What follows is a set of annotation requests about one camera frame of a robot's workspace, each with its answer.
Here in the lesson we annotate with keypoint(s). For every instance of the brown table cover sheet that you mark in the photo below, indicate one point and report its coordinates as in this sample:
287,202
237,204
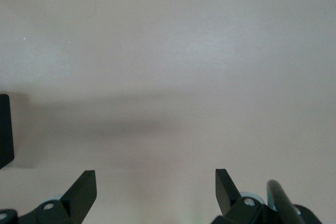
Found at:
168,51

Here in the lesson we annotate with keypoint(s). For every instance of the black plastic box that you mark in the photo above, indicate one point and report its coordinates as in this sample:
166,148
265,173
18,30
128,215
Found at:
5,129

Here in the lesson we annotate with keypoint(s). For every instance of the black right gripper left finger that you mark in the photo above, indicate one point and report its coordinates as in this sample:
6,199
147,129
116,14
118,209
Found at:
73,203

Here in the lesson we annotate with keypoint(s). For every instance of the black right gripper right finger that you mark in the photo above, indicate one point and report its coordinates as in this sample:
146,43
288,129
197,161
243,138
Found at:
231,205

